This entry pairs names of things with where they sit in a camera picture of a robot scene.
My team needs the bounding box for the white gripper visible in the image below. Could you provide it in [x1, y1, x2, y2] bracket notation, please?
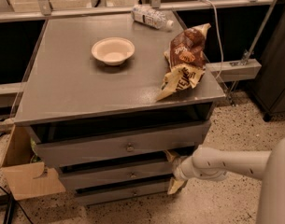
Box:
[164, 150, 198, 195]

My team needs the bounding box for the grey drawer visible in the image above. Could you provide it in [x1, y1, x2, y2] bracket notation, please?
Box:
[59, 152, 172, 189]
[36, 120, 210, 167]
[75, 174, 172, 205]

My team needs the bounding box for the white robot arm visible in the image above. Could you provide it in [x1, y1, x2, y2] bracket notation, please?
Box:
[165, 138, 285, 224]

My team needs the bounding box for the grey drawer cabinet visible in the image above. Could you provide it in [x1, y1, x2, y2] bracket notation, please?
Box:
[13, 10, 226, 207]

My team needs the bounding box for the grey bottom drawer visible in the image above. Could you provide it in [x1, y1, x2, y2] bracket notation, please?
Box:
[75, 174, 172, 205]

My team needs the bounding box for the grey top drawer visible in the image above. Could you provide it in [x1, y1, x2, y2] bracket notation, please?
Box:
[36, 120, 210, 167]

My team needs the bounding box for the brown yellow chip bag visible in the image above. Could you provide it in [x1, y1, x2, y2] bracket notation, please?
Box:
[156, 23, 210, 101]

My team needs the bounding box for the dark side cabinet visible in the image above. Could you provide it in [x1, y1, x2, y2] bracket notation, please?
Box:
[249, 0, 285, 122]

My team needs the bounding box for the white paper bowl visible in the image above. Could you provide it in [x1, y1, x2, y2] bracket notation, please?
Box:
[91, 37, 135, 66]

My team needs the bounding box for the cardboard box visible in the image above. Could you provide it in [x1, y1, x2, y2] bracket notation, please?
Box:
[0, 126, 65, 201]

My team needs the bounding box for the clear plastic water bottle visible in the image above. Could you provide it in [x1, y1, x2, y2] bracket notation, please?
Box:
[131, 5, 174, 31]

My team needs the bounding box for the grey hanging cable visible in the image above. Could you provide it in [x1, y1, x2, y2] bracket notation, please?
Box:
[197, 0, 225, 80]

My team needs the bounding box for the black floor cable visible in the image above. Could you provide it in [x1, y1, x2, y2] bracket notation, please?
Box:
[0, 119, 34, 224]

